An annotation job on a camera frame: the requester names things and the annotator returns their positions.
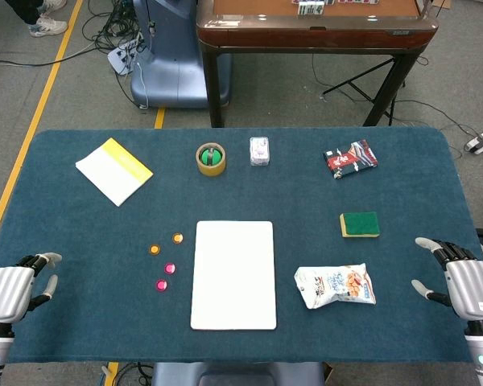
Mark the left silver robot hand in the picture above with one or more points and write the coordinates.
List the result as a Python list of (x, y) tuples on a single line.
[(8, 289)]

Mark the person in black trousers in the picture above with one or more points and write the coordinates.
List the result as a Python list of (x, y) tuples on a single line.
[(22, 10)]

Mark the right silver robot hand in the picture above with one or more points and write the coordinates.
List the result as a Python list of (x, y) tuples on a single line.
[(473, 285)]

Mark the blue machine pedestal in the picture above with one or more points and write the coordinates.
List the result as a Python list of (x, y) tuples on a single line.
[(173, 72)]

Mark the blue table cloth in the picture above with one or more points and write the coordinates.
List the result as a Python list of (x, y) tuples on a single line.
[(265, 193)]

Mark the brown packing tape roll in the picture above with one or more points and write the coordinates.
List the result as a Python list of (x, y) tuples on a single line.
[(211, 169)]

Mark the white rectangular board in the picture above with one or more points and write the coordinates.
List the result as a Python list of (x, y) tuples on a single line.
[(233, 277)]

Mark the white sneaker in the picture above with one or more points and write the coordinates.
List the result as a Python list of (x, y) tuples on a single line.
[(53, 5), (48, 27)]

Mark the green and yellow sponge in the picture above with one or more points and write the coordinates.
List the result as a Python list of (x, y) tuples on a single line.
[(360, 223)]

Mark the white power strip with plugs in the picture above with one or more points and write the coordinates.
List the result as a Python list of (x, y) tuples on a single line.
[(122, 60)]

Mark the green and black ball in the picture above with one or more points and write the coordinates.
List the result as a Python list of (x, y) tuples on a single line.
[(205, 157)]

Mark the white snack bag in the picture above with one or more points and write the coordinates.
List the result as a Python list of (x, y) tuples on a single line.
[(334, 286)]

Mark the white and yellow notebook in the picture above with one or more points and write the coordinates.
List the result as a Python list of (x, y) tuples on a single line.
[(112, 173)]

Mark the dark printed card box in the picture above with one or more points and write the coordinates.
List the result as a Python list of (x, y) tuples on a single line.
[(350, 159)]

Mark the pink disc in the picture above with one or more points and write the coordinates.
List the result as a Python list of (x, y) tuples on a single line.
[(169, 268), (161, 285)]

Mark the clear box of purple clips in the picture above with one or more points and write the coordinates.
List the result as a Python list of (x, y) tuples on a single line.
[(260, 152)]

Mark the brown mahjong table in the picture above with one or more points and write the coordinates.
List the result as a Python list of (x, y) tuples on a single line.
[(306, 40)]

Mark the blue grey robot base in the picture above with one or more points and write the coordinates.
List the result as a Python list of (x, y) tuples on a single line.
[(237, 374)]

